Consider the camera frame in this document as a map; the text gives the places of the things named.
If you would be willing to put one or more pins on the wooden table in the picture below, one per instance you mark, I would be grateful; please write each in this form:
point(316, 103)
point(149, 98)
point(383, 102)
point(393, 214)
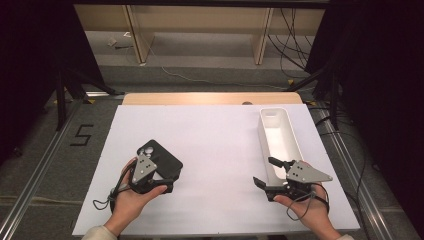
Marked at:
point(200, 98)

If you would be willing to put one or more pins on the aluminium floor rail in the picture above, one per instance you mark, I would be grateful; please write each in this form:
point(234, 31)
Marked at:
point(356, 186)
point(36, 173)

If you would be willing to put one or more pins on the white plastic bin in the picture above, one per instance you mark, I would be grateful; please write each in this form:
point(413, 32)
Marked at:
point(279, 140)

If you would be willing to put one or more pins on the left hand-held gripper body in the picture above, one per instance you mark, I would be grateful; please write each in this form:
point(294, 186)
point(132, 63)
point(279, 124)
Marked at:
point(142, 169)

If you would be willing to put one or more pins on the white paper scrap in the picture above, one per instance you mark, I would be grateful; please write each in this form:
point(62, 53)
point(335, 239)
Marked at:
point(111, 42)

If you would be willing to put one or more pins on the light wooden shelf unit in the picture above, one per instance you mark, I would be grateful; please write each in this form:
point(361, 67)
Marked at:
point(200, 18)

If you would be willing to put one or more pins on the person's left hand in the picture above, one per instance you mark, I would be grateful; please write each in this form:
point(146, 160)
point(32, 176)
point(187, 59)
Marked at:
point(128, 203)

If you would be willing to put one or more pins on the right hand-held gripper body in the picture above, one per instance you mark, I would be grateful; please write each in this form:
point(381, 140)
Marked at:
point(305, 175)

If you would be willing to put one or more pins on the white table sheet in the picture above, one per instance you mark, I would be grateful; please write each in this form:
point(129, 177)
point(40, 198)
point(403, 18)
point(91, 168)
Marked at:
point(213, 143)

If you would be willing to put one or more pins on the black curtain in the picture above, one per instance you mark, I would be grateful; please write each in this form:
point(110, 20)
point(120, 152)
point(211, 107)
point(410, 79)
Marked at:
point(30, 66)
point(383, 83)

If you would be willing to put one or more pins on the black metal stand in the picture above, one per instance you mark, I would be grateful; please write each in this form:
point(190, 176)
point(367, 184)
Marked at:
point(60, 100)
point(334, 100)

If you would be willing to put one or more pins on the person's right hand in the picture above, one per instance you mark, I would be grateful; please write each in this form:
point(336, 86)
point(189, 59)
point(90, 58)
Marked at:
point(310, 211)

